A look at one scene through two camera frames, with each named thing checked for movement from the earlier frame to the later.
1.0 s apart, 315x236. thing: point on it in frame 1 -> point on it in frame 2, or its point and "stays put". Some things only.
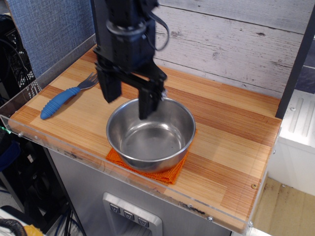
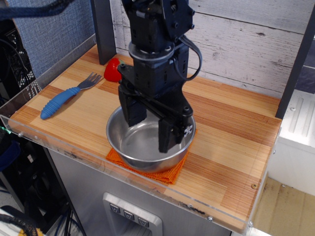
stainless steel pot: [153, 144] stays put
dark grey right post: [291, 81] stays put
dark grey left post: [102, 19] stays put
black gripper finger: [150, 98] -> [171, 135]
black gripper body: [133, 50] -> [158, 84]
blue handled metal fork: [57, 103] stays put
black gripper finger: [110, 85] -> [135, 110]
